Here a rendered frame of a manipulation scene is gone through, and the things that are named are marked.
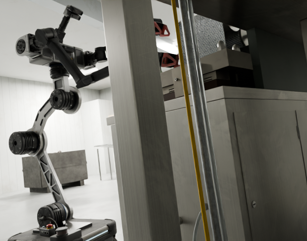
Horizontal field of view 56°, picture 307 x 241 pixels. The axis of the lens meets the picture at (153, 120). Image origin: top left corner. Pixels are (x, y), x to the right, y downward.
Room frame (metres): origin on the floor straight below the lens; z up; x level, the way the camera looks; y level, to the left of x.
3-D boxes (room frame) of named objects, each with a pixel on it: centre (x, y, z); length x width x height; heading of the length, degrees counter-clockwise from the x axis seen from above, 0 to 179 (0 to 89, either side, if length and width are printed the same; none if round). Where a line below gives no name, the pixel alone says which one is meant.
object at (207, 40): (1.25, -0.25, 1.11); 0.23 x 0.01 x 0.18; 43
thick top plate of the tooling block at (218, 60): (1.14, -0.19, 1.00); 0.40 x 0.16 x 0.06; 43
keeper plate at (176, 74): (1.06, -0.13, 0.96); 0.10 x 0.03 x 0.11; 43
